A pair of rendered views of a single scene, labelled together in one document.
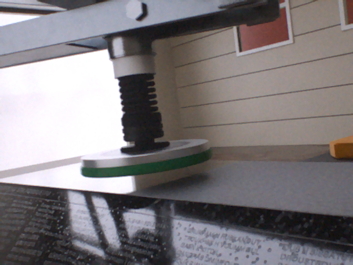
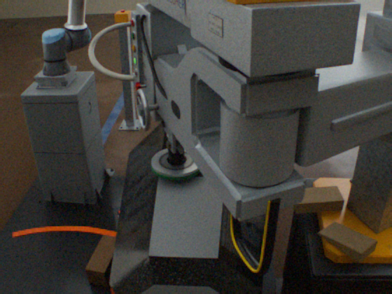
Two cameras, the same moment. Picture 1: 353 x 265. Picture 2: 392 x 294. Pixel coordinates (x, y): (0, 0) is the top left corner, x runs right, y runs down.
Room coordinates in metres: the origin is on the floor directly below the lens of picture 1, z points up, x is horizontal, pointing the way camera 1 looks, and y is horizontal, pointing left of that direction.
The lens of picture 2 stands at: (-0.35, -1.09, 1.83)
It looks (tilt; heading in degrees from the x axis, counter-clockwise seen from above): 31 degrees down; 45
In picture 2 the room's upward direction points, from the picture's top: 1 degrees counter-clockwise
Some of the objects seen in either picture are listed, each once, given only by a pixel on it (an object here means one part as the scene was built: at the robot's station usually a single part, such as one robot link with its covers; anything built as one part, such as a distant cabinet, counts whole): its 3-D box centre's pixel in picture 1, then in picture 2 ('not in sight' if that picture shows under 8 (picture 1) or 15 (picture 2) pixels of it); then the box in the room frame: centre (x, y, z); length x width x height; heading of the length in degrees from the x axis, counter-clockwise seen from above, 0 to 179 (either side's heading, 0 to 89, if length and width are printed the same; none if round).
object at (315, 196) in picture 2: not in sight; (317, 199); (0.90, -0.50, 0.81); 0.20 x 0.10 x 0.05; 137
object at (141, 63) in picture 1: (134, 65); not in sight; (0.66, 0.06, 1.00); 0.07 x 0.07 x 0.04
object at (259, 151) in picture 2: not in sight; (258, 133); (0.39, -0.55, 1.32); 0.19 x 0.19 x 0.20
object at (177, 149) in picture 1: (145, 152); (176, 161); (0.66, 0.06, 0.86); 0.21 x 0.21 x 0.01
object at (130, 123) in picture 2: not in sight; (127, 71); (1.67, 1.82, 0.54); 0.20 x 0.20 x 1.09; 39
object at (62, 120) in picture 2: not in sight; (67, 138); (0.77, 1.34, 0.43); 0.50 x 0.50 x 0.85; 41
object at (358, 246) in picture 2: not in sight; (346, 237); (0.78, -0.71, 0.80); 0.20 x 0.10 x 0.05; 80
